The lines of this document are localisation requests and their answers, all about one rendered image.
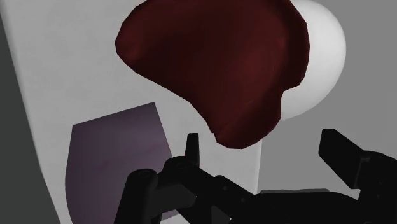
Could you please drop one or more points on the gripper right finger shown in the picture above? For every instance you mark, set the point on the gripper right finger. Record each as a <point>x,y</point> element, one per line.
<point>350,161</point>

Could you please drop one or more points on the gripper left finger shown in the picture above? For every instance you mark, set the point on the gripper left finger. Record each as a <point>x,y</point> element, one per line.
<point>186,183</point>

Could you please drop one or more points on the purple flat rectangular object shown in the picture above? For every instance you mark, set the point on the purple flat rectangular object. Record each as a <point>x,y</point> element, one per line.
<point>108,155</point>

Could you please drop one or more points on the dark red lumpy object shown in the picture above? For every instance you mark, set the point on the dark red lumpy object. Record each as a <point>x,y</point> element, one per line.
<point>217,68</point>

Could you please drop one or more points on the white toilet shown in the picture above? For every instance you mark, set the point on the white toilet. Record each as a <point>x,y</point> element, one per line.
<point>62,62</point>

